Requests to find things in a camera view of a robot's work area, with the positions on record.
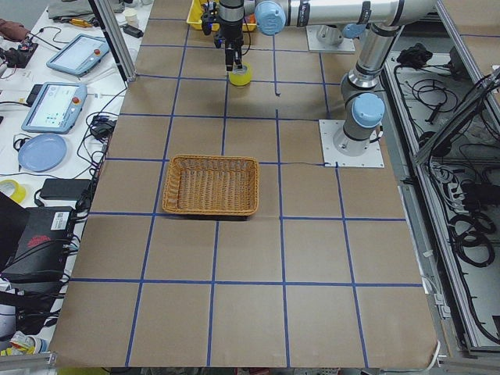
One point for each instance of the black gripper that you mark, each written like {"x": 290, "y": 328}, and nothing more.
{"x": 232, "y": 33}

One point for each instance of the lower teach pendant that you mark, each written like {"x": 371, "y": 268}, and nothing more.
{"x": 56, "y": 108}

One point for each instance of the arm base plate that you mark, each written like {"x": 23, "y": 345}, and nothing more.
{"x": 327, "y": 39}
{"x": 340, "y": 151}

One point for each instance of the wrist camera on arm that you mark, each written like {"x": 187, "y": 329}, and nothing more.
{"x": 209, "y": 17}

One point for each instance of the upper teach pendant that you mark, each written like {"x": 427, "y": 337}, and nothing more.
{"x": 79, "y": 56}

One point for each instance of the black power brick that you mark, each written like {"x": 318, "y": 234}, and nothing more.
{"x": 63, "y": 189}

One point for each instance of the black power adapter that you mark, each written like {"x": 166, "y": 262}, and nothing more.
{"x": 132, "y": 31}

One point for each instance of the spare yellow tape roll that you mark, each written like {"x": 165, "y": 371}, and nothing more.
{"x": 11, "y": 188}

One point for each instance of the teach pendant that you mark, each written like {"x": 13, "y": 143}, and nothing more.
{"x": 56, "y": 108}
{"x": 79, "y": 56}

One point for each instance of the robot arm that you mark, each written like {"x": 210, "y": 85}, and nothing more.
{"x": 382, "y": 20}

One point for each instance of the aluminium frame post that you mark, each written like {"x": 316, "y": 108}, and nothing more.
{"x": 113, "y": 34}

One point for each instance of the blue plate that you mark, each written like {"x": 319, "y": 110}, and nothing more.
{"x": 42, "y": 153}

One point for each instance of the brown wicker basket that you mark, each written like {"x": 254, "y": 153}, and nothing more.
{"x": 211, "y": 185}

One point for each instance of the black computer box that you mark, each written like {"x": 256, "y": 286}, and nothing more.
{"x": 35, "y": 242}

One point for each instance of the grey cloth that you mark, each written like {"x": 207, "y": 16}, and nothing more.
{"x": 63, "y": 10}

